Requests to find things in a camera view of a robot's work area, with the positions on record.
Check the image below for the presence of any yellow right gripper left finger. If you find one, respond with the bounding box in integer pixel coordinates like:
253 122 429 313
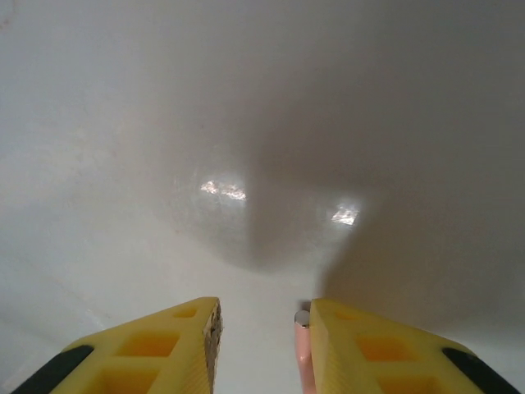
11 295 226 394

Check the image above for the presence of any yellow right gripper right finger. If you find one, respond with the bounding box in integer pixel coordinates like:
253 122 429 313
309 297 523 394

